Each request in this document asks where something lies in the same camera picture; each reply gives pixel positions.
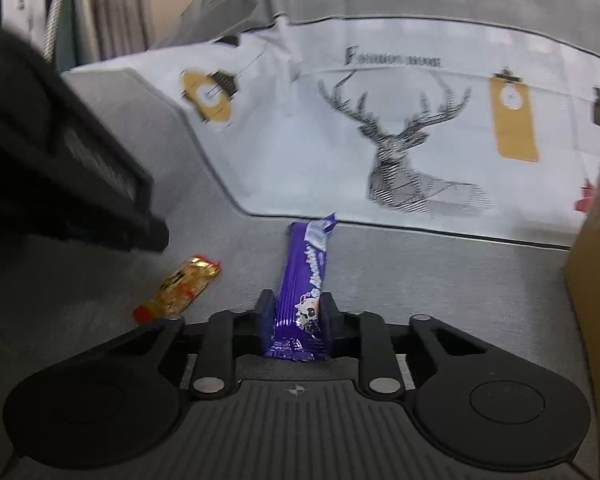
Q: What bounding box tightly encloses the gold red snack packet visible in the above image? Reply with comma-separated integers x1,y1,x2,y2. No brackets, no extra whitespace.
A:
131,255,223,323

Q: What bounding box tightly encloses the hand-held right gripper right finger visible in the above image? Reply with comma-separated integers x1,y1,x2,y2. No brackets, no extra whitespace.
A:
321,292,518,396

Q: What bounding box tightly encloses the purple snack bar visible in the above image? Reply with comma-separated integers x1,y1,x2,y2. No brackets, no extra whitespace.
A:
262,212,337,363

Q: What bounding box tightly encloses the white braided cord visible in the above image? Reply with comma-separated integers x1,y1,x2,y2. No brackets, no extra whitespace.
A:
43,0,67,62

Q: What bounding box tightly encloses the grey curtain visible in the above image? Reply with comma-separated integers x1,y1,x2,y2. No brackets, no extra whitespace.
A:
70,0,154,69

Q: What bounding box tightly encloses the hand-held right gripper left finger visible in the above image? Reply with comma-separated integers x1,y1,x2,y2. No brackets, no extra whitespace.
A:
70,289,279,400

